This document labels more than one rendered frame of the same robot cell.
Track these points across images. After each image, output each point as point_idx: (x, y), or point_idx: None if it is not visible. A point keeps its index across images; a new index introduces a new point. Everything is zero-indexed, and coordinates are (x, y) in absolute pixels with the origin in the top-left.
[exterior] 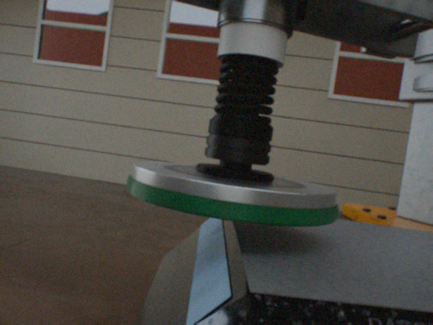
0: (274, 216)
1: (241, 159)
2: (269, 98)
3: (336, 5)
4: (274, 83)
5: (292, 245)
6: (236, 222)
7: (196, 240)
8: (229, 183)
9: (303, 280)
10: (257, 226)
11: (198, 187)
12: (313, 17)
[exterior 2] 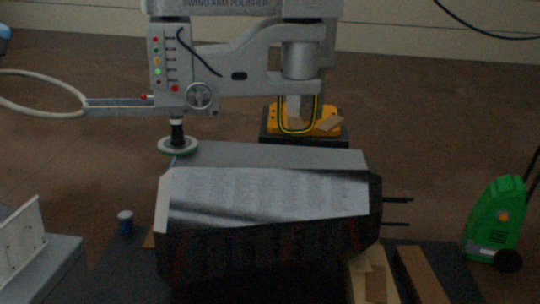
0: (179, 154)
1: (176, 142)
2: (180, 130)
3: (197, 100)
4: (180, 127)
5: (188, 155)
6: None
7: None
8: (172, 149)
9: (182, 164)
10: None
11: (167, 151)
12: None
